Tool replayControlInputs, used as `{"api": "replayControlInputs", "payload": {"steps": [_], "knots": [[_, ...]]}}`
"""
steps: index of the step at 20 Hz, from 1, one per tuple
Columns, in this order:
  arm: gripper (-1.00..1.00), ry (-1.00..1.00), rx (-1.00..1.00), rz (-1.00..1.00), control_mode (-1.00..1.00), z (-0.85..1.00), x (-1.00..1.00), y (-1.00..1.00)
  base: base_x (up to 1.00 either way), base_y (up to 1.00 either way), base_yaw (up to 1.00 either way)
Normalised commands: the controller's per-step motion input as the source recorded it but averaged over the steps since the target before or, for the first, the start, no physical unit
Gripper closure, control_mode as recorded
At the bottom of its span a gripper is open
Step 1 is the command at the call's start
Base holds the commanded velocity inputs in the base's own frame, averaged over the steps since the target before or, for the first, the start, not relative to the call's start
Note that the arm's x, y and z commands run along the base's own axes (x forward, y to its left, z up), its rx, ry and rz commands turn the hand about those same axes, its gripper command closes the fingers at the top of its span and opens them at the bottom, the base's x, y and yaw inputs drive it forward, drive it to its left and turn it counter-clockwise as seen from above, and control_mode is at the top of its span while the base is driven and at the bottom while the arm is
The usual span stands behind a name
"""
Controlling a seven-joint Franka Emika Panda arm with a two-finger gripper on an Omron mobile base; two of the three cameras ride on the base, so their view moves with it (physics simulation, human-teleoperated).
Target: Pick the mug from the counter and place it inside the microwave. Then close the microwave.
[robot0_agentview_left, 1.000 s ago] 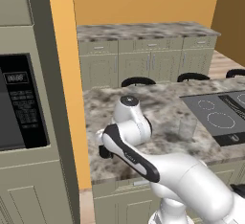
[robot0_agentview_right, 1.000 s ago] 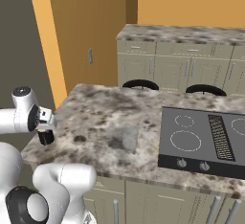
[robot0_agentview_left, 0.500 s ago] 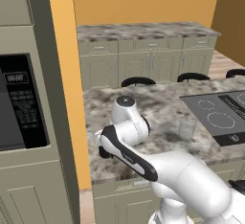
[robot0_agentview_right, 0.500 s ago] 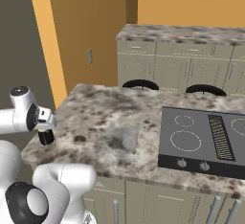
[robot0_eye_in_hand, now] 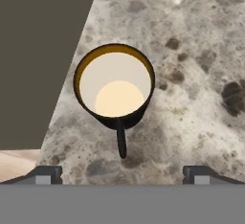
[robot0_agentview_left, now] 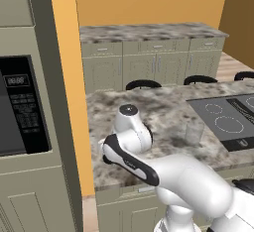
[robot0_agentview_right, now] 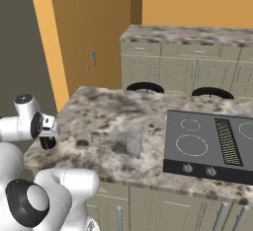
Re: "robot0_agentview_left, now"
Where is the tall grey-green cabinet unit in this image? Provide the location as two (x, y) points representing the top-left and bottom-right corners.
(0, 0), (84, 232)

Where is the black built-in microwave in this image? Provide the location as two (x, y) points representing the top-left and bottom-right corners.
(0, 55), (53, 158)

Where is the clear grey mug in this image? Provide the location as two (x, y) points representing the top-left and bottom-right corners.
(184, 120), (205, 147)

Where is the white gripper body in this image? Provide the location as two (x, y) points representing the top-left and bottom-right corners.
(97, 138), (107, 155)

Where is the grey-green island cupboard door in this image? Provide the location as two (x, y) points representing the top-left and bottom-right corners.
(120, 201), (169, 232)
(96, 204), (123, 232)

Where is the silver drawer handle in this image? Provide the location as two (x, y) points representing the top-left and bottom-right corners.
(137, 185), (157, 193)

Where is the black stool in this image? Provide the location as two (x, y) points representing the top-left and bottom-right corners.
(183, 74), (219, 86)
(233, 70), (254, 81)
(125, 78), (163, 91)

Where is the grey induction hob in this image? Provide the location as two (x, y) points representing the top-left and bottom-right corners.
(186, 92), (254, 153)

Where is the grey-green tall cabinet door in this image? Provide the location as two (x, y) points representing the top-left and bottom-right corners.
(0, 166), (77, 232)
(0, 0), (35, 28)

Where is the grey-green cupboard run marble top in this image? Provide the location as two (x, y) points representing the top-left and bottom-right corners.
(79, 22), (230, 94)

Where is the grey-green island drawer front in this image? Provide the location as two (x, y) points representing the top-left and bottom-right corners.
(95, 183), (161, 206)

